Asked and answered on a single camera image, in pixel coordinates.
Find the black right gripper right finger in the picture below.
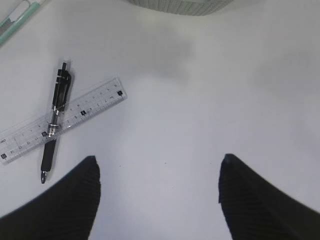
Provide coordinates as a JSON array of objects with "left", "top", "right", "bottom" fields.
[{"left": 218, "top": 153, "right": 320, "bottom": 240}]

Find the mint green utility knife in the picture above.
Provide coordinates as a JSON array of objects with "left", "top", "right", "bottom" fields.
[{"left": 0, "top": 0, "right": 46, "bottom": 47}]

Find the clear plastic ruler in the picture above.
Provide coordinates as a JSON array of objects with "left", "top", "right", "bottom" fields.
[{"left": 0, "top": 77, "right": 127, "bottom": 165}]

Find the green woven plastic basket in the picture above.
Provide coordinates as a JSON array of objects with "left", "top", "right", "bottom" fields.
[{"left": 128, "top": 0, "right": 234, "bottom": 17}]

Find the black pen under ruler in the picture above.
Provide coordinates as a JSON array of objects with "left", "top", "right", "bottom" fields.
[{"left": 40, "top": 61, "right": 72, "bottom": 184}]

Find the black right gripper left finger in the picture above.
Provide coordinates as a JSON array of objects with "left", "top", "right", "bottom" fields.
[{"left": 0, "top": 155, "right": 101, "bottom": 240}]

